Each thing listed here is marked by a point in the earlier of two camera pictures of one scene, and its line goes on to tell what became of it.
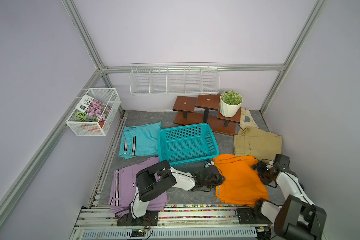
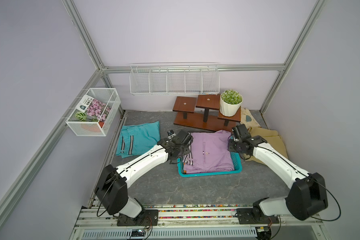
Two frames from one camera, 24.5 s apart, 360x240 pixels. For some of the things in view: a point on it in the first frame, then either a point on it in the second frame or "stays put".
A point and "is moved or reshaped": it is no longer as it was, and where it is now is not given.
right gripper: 259,166 -> 230,145
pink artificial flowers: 98,110 stays put
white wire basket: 94,113 stays put
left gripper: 218,181 -> 186,150
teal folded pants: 140,140 stays put
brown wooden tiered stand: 204,109 stays put
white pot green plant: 230,103 stays put
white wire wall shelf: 175,78 stays put
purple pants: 124,187 is moved or reshaped
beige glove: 247,121 stays put
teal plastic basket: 187,144 -> 236,162
